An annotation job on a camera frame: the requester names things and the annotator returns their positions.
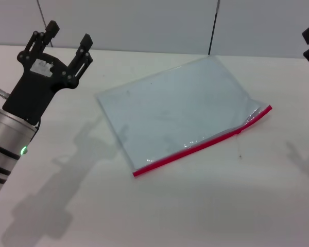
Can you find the silver connector stub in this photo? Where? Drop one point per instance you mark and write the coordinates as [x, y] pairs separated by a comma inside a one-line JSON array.
[[1, 93]]

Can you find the clear document bag red zipper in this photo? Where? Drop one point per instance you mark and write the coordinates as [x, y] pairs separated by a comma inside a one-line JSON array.
[[180, 108]]

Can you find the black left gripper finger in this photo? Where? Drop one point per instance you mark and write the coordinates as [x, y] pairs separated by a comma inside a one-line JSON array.
[[40, 41], [79, 61]]

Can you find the black background pole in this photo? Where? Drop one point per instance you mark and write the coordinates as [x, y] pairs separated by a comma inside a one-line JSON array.
[[213, 28]]

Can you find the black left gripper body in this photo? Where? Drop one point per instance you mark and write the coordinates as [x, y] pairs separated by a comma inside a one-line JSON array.
[[33, 85]]

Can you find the thin grey wall strip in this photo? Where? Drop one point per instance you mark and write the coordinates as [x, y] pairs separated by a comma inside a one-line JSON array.
[[44, 24]]

